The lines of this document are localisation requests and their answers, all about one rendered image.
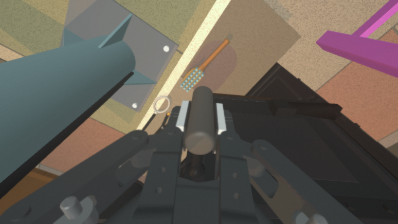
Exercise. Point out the black oven door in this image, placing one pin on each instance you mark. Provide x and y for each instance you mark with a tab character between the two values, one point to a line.
286	149

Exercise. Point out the magenta bar frame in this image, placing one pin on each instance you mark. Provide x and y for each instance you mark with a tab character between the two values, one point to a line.
360	49

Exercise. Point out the orange brush with blue bristles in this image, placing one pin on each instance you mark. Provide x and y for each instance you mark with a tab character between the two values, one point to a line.
211	59

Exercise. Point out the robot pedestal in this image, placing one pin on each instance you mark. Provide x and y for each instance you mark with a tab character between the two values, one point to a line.
56	99

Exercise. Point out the black door latch bar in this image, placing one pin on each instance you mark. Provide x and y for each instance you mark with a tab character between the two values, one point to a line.
306	108

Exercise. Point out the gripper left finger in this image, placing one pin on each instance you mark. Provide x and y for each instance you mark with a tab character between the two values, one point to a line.
102	164

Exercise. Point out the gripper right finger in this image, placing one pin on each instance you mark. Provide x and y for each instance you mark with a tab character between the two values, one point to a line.
279	174

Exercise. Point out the black rod with orange tip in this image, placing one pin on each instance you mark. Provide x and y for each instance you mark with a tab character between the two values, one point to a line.
164	119

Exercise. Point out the tan rectangular floor mat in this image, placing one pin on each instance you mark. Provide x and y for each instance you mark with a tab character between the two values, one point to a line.
258	40

